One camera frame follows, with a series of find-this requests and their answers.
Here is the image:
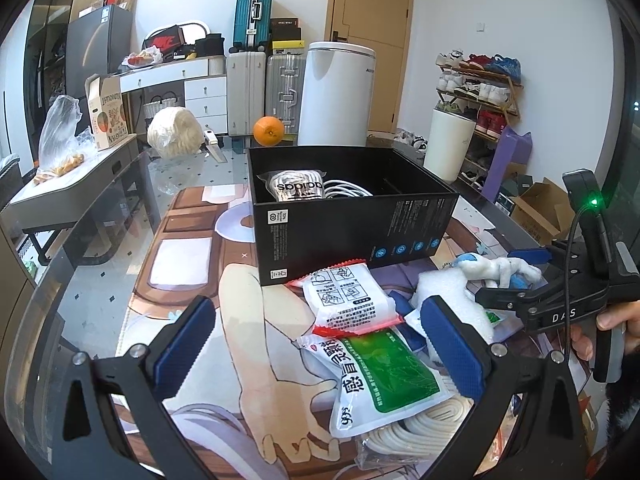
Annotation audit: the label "dark glass wardrobe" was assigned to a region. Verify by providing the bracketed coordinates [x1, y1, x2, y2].
[22, 0, 106, 136]

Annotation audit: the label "silver suitcase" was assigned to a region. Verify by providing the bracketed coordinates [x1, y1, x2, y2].
[265, 54, 307, 133]

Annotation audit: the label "person's right forearm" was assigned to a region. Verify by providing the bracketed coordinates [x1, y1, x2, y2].
[604, 379, 640, 461]

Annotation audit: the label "small black box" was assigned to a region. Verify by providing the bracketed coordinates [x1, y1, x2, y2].
[270, 18, 302, 41]

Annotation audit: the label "wooden door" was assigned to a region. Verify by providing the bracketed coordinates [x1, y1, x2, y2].
[325, 0, 416, 133]

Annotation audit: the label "grey side table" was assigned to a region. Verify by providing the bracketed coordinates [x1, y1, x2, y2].
[7, 132, 141, 266]

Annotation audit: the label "wooden shoe rack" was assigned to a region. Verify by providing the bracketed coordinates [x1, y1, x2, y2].
[432, 50, 523, 186]

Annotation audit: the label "black white sneakers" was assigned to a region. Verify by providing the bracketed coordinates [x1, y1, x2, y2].
[394, 129, 427, 152]

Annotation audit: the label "printed table mat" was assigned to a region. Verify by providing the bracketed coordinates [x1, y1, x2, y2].
[115, 185, 576, 480]

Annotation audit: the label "green white medicine packet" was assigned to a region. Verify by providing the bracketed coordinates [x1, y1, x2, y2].
[296, 327, 453, 438]

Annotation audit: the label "orange fruit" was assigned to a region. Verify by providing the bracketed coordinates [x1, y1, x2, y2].
[252, 116, 286, 147]

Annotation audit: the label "white foam piece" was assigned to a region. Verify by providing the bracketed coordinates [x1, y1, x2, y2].
[411, 270, 496, 341]

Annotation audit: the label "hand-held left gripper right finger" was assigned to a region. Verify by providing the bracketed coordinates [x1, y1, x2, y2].
[419, 296, 586, 480]

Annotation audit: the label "black white sock packet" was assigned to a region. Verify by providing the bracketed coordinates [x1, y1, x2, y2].
[258, 170, 328, 204]

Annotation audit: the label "grey refrigerator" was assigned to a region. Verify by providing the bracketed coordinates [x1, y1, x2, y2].
[66, 5, 133, 98]

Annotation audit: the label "person's right hand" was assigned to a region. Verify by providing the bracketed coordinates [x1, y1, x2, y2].
[570, 299, 640, 361]

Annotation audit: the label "woven basket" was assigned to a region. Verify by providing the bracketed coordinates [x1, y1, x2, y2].
[144, 92, 181, 118]

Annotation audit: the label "white red packet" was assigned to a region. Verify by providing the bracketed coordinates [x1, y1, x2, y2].
[301, 258, 405, 338]

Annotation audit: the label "black cardboard box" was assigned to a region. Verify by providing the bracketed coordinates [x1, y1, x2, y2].
[246, 145, 460, 287]

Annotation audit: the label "plastic bag of food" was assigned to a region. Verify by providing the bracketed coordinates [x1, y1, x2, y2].
[122, 46, 163, 68]

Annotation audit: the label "white blue plush toy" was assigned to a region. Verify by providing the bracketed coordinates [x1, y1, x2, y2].
[457, 254, 543, 290]

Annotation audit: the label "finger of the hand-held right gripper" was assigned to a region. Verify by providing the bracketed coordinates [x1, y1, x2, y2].
[507, 246, 571, 267]
[474, 282, 551, 312]

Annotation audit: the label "printed fruit carton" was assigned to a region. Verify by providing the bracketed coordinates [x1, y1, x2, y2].
[85, 74, 132, 152]

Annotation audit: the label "white desk with drawers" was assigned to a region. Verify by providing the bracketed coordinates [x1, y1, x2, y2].
[119, 56, 228, 136]

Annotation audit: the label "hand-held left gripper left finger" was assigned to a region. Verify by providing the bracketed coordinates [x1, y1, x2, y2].
[60, 295, 217, 480]

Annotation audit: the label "teal suitcase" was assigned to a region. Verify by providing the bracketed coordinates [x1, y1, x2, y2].
[232, 0, 275, 53]

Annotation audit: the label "white wrapped bundle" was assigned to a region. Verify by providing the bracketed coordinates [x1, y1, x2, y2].
[147, 107, 203, 159]

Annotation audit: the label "white cylindrical appliance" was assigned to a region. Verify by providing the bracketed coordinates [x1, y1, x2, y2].
[297, 41, 376, 147]

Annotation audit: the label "white oval mirror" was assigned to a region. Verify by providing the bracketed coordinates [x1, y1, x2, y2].
[172, 20, 208, 43]

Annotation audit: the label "white rope packet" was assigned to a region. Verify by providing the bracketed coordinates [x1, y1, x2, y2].
[356, 392, 476, 466]

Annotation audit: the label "red black shoe bag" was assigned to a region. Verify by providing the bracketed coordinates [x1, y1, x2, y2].
[142, 25, 183, 58]

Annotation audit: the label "white coiled cable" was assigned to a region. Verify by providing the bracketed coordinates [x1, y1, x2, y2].
[322, 177, 374, 199]

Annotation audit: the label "white suitcase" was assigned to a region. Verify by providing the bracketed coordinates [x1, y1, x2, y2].
[226, 51, 267, 136]

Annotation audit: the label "clear plastic bag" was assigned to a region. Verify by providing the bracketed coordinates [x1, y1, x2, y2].
[35, 95, 96, 183]

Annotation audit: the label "open brown cardboard box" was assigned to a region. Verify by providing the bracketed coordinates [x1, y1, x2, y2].
[510, 177, 576, 246]

